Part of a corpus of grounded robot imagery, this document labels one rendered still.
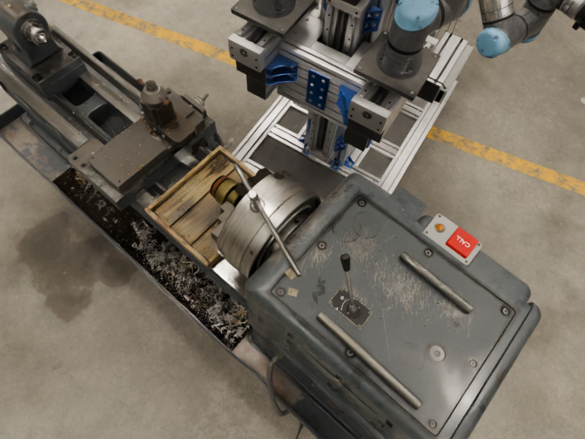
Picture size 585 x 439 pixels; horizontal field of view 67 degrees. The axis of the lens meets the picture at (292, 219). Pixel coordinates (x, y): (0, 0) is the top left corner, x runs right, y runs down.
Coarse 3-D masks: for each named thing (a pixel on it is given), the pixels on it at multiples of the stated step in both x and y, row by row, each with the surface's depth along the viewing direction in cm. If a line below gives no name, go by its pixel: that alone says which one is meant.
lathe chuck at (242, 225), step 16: (272, 176) 119; (288, 176) 123; (272, 192) 116; (288, 192) 117; (240, 208) 115; (272, 208) 114; (224, 224) 117; (240, 224) 114; (256, 224) 113; (224, 240) 118; (240, 240) 115; (224, 256) 125; (240, 256) 117
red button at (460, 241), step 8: (456, 232) 110; (464, 232) 110; (448, 240) 109; (456, 240) 109; (464, 240) 109; (472, 240) 109; (456, 248) 108; (464, 248) 108; (472, 248) 108; (464, 256) 108
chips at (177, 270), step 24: (72, 168) 195; (72, 192) 190; (96, 192) 191; (96, 216) 186; (120, 216) 186; (120, 240) 182; (144, 240) 181; (168, 240) 183; (144, 264) 178; (168, 264) 173; (192, 264) 178; (168, 288) 173; (192, 288) 170; (216, 288) 173; (192, 312) 169; (216, 312) 166; (240, 312) 170; (240, 336) 166
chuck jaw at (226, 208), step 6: (228, 204) 129; (222, 210) 128; (228, 210) 128; (222, 216) 127; (228, 216) 127; (222, 222) 126; (216, 228) 124; (216, 234) 124; (216, 240) 126; (222, 252) 124
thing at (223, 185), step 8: (224, 176) 133; (216, 184) 131; (224, 184) 130; (232, 184) 130; (216, 192) 130; (224, 192) 129; (232, 192) 129; (216, 200) 132; (224, 200) 129; (232, 200) 129
